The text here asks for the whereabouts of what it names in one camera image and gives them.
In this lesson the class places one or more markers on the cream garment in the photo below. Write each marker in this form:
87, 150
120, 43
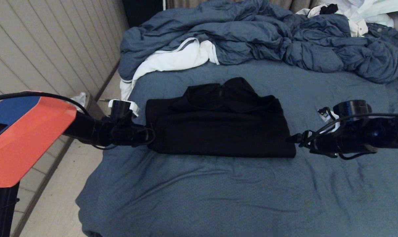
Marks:
358, 29

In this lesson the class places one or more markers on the black furniture piece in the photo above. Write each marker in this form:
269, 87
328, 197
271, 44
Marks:
143, 10

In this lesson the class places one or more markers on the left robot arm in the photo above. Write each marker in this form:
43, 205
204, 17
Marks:
27, 141

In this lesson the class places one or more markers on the rumpled blue duvet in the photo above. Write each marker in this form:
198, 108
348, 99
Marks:
251, 33

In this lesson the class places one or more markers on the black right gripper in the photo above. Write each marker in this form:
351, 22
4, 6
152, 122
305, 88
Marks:
344, 140

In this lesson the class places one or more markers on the brown trash bin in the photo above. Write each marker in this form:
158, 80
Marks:
95, 107

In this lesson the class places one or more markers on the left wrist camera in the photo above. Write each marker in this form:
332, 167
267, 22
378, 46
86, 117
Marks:
121, 107

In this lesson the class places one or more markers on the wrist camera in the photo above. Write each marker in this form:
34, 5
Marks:
350, 110
121, 107

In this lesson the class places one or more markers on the small black garment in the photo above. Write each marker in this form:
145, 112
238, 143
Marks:
329, 9

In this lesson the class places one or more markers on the grey metal rod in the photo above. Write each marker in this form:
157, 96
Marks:
105, 99

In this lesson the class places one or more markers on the black zip hoodie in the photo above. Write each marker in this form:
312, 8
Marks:
218, 128

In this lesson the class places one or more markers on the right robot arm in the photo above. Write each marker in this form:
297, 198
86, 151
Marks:
393, 133

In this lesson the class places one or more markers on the white clothes pile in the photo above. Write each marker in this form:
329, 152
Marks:
342, 5

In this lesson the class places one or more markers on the beige curtain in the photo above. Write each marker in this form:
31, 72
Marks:
294, 5

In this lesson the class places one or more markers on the white plastic bin liner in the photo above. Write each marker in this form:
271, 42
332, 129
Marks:
80, 98

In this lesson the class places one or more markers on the blue bed sheet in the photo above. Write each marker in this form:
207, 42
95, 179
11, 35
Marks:
235, 197

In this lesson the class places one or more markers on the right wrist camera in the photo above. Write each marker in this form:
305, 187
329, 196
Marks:
350, 110

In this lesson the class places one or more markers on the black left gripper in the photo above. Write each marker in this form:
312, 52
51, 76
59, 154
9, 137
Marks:
128, 133

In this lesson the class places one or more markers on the blue denim garment with buttons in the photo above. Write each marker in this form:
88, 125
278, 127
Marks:
386, 33

